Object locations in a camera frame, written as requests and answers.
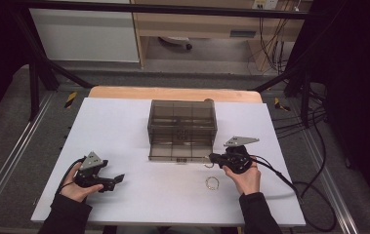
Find office chair base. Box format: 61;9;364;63
157;36;193;52

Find black metal frame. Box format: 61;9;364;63
10;0;328;128

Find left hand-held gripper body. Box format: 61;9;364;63
74;151;117;193

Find light wooden desk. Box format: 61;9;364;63
130;0;313;71

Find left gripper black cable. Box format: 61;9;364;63
54;157;86;196

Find black floor cables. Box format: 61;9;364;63
271;94;328;137

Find aluminium floor rail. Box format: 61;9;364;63
299;130;359;234
0;92;55;222

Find person's left hand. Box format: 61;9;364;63
59;162;104;203

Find black hanging cables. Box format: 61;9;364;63
259;16;291;74

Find white table board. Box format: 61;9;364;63
30;97;307;227

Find wooden table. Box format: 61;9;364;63
88;85;264;104

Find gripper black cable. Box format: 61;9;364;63
54;157;86;196
252;155;338;233

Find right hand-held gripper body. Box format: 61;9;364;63
219;136;261;175

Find white wall socket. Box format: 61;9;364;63
252;0;279;10

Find person's right hand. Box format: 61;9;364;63
222;157;262;196

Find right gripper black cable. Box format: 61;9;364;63
252;155;338;233

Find smoky transparent drawer organizer box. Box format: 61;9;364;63
146;98;219;148

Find white cabinet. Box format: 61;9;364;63
28;0;141;63

